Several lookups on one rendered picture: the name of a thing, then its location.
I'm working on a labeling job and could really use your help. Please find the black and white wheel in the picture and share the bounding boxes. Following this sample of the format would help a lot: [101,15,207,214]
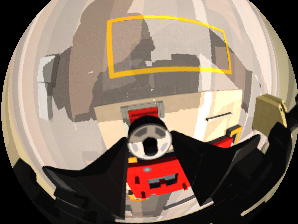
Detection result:
[126,116,172,160]

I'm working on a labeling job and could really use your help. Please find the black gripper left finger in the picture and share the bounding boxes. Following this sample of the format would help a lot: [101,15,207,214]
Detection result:
[41,136,129,220]

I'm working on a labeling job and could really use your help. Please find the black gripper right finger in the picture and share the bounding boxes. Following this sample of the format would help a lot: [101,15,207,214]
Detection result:
[169,131,261,206]

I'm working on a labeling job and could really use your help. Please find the yellow rectangular outline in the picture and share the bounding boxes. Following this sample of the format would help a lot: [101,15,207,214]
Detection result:
[106,15,231,79]

